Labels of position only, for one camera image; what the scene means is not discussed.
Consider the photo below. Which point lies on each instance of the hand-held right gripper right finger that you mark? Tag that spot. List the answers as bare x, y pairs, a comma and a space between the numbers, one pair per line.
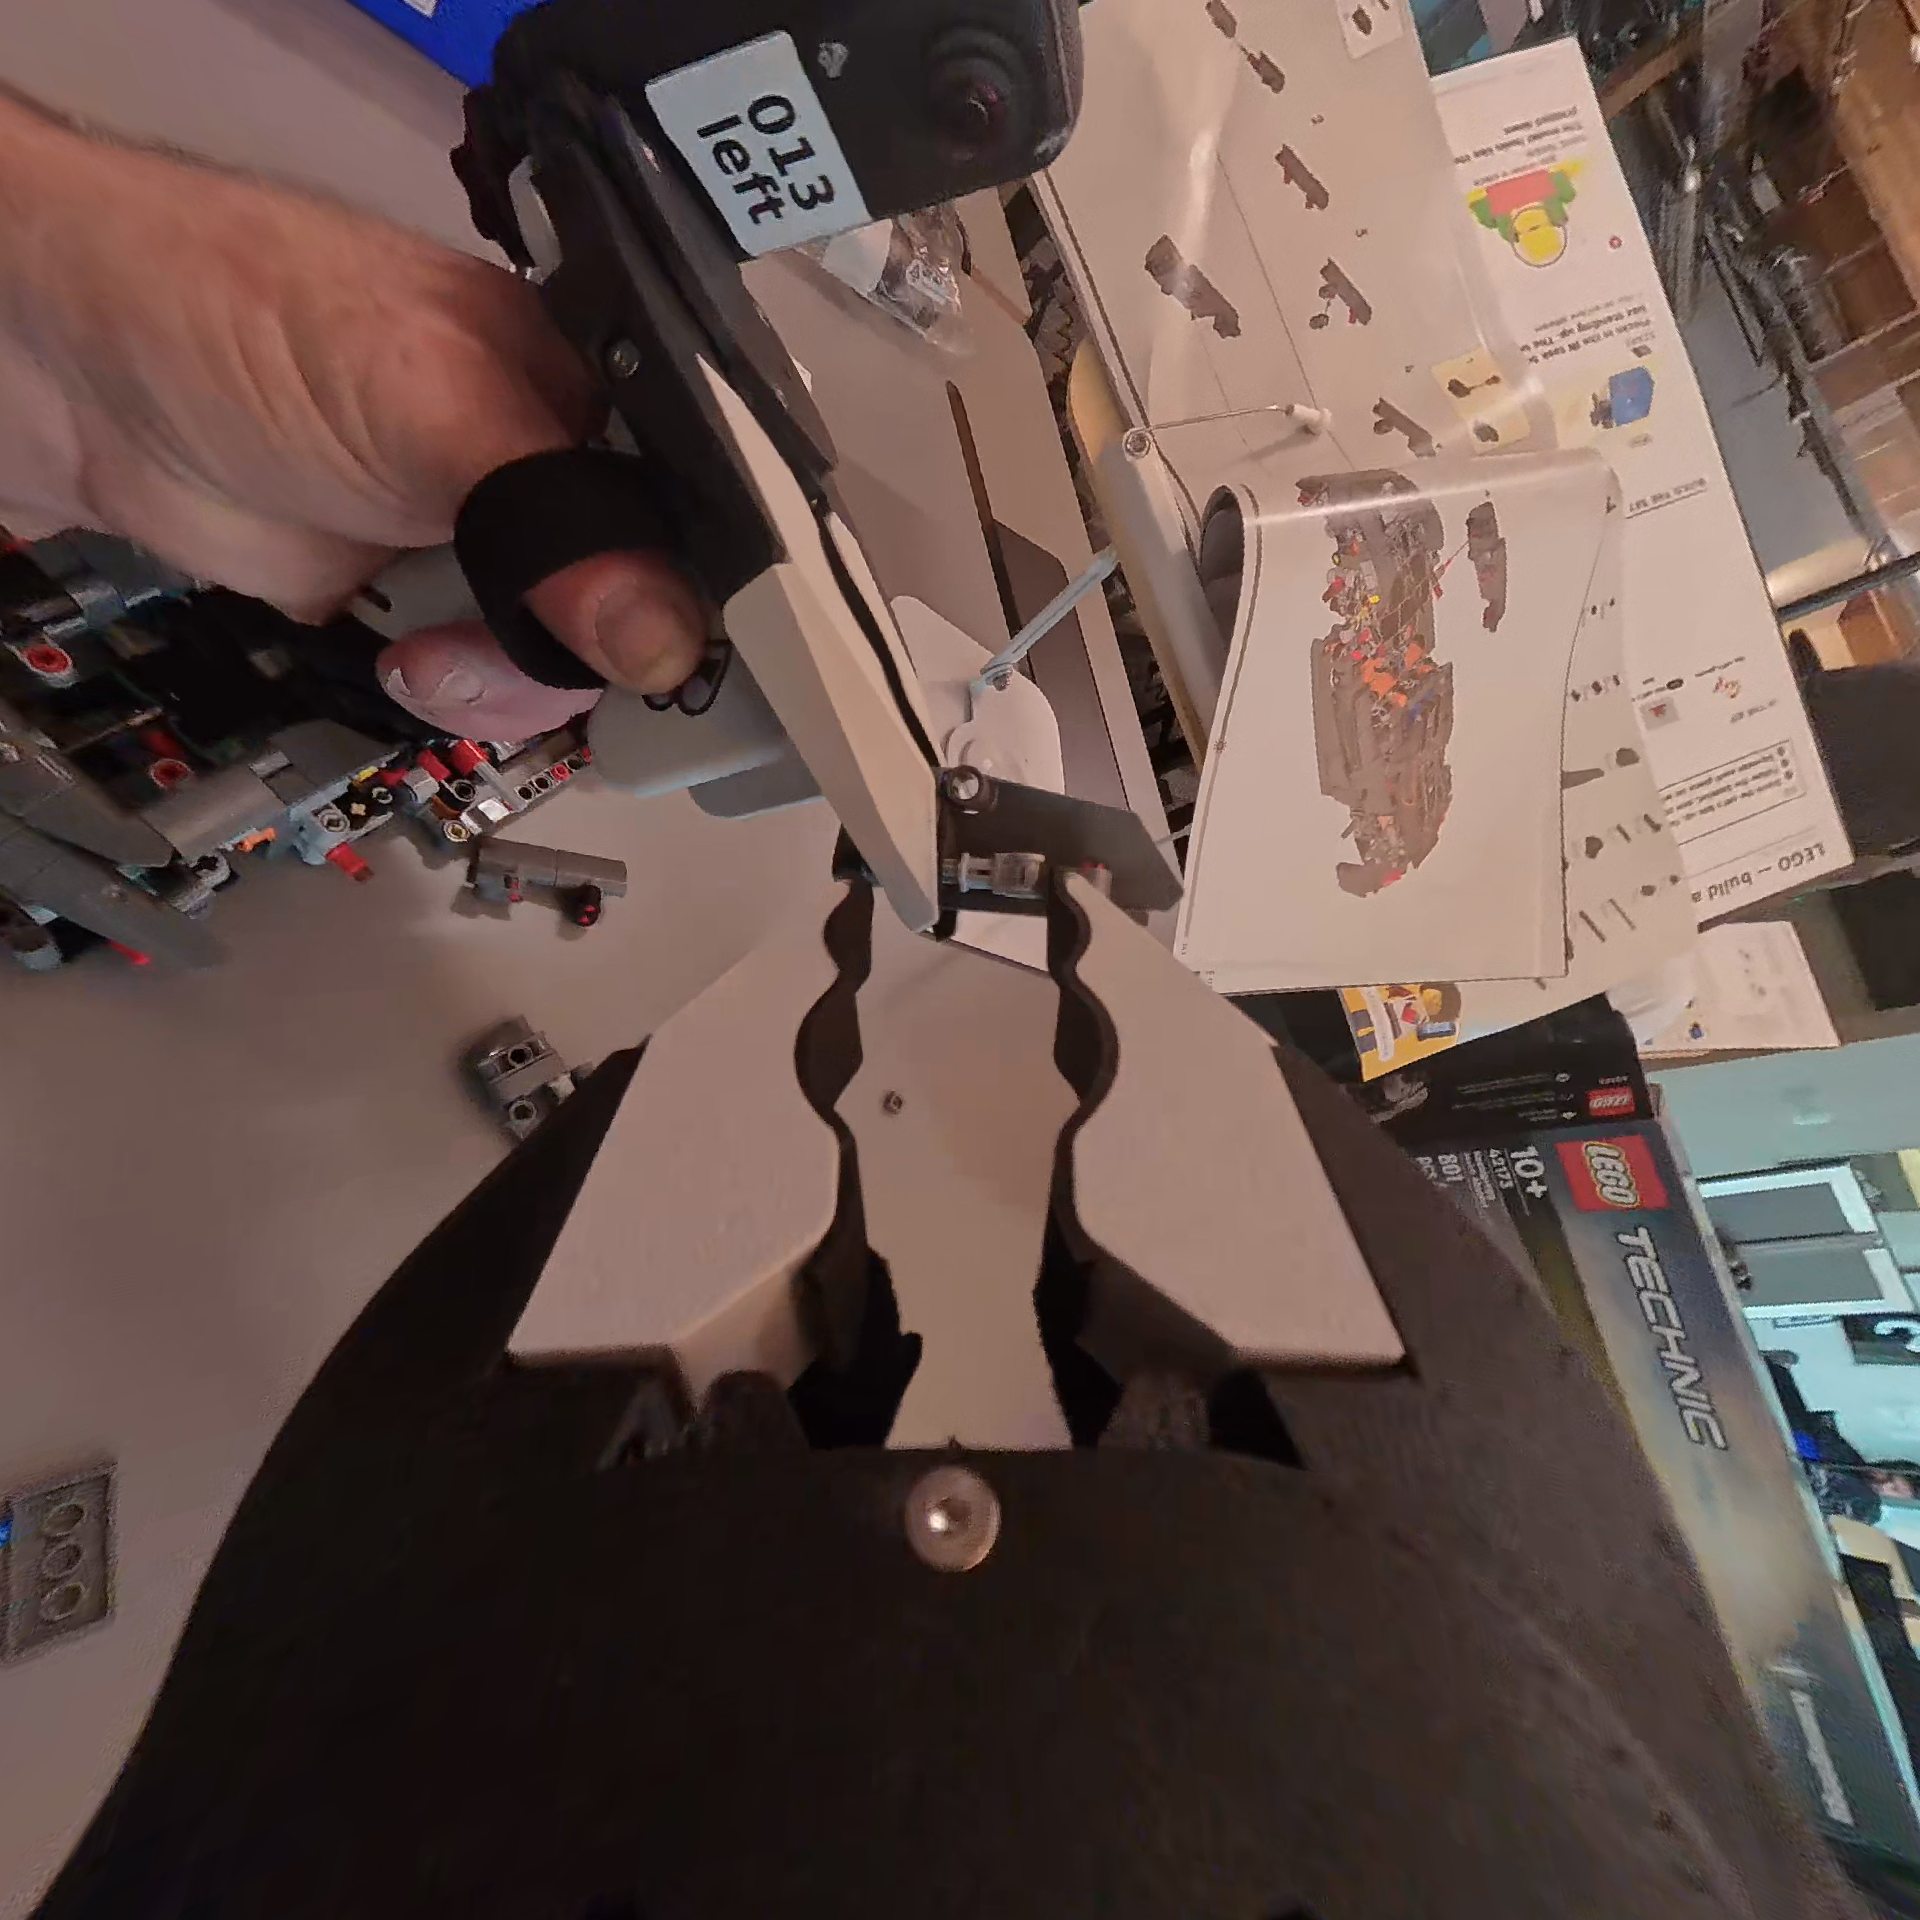
1231, 1202

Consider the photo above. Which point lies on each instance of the dark grey lego plate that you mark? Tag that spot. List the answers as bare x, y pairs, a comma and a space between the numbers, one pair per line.
60, 1560

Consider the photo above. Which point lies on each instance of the large clear plastic bag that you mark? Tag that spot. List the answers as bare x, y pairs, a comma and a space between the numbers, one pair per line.
901, 278

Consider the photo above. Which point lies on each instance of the white book stand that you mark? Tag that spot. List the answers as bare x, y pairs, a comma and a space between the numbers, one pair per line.
1005, 735

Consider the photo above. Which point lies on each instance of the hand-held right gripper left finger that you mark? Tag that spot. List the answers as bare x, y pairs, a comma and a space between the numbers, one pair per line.
676, 1202

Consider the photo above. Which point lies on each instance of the short grey lego axle assembly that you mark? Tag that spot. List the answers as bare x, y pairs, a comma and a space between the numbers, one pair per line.
547, 869

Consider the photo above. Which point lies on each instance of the dark printed lego box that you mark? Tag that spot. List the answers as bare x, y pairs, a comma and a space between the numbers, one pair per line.
1680, 1350

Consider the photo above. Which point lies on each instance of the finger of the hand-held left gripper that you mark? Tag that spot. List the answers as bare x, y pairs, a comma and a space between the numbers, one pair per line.
886, 630
856, 750

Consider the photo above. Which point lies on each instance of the large grey lego vehicle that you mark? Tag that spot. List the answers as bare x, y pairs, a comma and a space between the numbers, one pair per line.
182, 750

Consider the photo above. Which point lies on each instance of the small grey lego connector block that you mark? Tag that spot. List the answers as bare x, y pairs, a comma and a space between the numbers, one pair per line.
524, 1069

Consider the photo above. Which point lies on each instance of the lego instruction booklet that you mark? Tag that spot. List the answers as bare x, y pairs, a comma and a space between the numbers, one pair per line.
1350, 452

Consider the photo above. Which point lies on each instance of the person's left hand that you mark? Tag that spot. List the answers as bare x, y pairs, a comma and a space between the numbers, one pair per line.
224, 346

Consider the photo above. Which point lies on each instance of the long dark grey lego panel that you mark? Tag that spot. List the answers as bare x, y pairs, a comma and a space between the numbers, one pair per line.
1051, 834

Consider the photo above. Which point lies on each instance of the blue tagged plastic bin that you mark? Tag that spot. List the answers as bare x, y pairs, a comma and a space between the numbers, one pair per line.
428, 31

